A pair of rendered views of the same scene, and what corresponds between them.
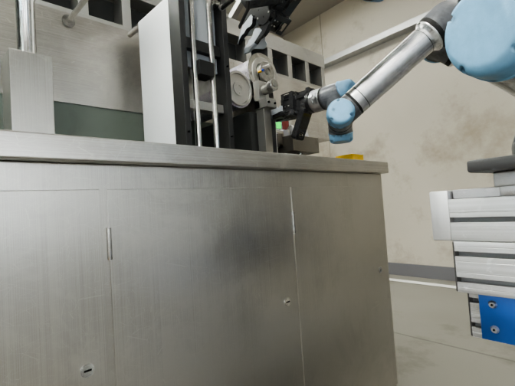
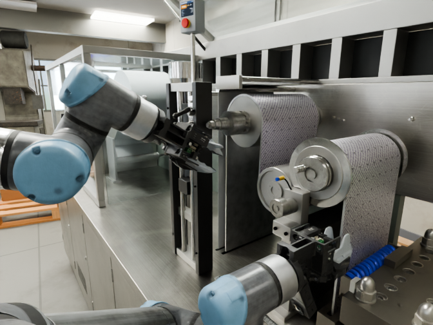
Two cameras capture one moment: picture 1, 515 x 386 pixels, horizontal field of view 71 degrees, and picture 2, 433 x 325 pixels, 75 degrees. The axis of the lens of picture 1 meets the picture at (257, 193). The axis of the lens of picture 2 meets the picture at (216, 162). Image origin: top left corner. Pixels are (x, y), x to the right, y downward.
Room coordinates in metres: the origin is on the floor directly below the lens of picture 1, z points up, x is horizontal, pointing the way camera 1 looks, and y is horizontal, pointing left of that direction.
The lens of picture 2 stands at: (1.17, -0.65, 1.41)
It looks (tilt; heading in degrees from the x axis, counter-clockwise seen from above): 14 degrees down; 98
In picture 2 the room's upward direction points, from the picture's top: straight up
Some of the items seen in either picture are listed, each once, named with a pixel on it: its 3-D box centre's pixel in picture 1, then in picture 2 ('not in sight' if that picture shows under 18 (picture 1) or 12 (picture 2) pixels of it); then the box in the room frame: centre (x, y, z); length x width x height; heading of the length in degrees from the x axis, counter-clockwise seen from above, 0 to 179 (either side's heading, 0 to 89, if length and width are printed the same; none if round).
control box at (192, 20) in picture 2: not in sight; (191, 16); (0.94, 0.37, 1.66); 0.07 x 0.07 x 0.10; 60
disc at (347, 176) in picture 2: (263, 73); (317, 172); (1.30, -0.05, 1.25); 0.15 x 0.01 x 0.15; 134
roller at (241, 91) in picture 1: (216, 97); (305, 181); (1.31, 0.13, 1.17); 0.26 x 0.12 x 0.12; 44
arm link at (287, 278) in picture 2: (317, 100); (272, 278); (1.21, -0.22, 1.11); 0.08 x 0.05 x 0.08; 134
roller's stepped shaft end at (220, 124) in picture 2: not in sight; (216, 124); (1.07, 0.08, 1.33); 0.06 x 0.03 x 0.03; 44
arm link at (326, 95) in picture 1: (338, 95); (238, 300); (1.15, -0.28, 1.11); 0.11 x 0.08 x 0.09; 44
